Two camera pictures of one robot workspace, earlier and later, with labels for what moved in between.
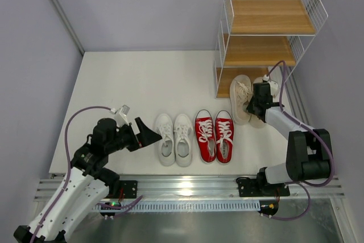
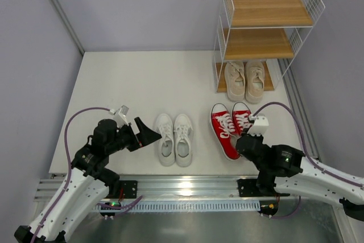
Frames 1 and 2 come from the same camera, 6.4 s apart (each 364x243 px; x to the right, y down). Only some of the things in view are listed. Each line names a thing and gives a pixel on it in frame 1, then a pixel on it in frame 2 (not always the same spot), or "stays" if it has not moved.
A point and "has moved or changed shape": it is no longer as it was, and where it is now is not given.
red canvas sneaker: x=204 y=128 -> x=224 y=130
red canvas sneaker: x=224 y=136 -> x=240 y=122
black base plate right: x=254 y=188 stays
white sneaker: x=183 y=134 stays
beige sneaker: x=253 y=119 has moved or changed shape
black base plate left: x=129 y=189 stays
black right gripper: x=258 y=106 -> x=247 y=146
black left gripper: x=136 y=134 stays
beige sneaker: x=240 y=91 -> x=234 y=73
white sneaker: x=164 y=126 stays
